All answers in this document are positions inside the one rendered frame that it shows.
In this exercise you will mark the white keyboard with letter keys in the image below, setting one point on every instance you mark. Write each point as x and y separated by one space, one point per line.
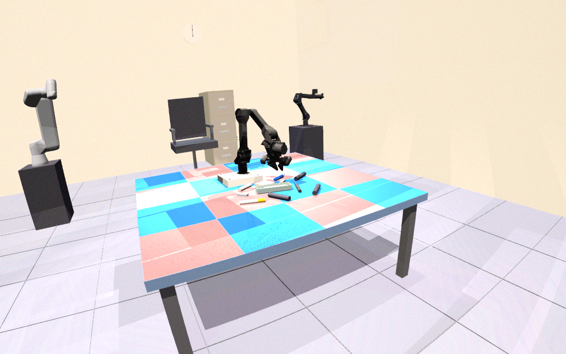
275 187

